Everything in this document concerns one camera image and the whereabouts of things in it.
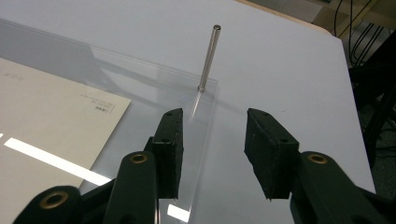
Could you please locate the white table cover sheet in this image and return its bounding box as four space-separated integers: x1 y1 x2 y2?
0 0 376 224

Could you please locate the printed picture card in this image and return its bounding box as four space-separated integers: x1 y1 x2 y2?
0 57 133 224

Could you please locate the thin metal rod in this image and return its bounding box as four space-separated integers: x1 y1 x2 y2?
197 24 222 93

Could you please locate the black metal stand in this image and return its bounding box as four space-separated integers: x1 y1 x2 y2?
347 29 396 171

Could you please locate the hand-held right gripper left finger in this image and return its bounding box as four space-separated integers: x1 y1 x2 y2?
144 107 185 201

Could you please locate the bundle of black cables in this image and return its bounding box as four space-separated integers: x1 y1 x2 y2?
333 0 394 67

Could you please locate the clear acrylic frame plate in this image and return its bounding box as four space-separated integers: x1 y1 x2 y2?
0 18 220 224

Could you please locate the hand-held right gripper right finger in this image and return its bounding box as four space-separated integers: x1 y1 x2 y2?
243 107 302 201

